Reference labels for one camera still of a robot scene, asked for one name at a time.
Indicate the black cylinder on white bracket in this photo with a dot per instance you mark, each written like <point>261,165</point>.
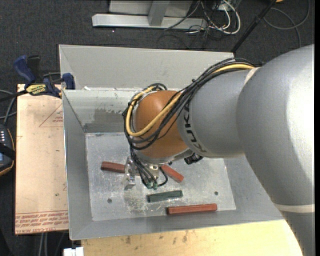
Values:
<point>192,158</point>

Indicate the grey metal bin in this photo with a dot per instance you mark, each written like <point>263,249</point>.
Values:
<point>110,155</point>

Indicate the red-brown flat block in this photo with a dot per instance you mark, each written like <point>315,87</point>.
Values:
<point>112,167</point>
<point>192,209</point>
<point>175,175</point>

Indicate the dark green flat block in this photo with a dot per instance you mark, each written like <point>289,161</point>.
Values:
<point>165,196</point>

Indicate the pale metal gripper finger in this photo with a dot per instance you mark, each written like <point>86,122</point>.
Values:
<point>129,165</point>
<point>130,185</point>

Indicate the brown cardboard board red print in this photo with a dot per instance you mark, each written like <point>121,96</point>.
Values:
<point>40,160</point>

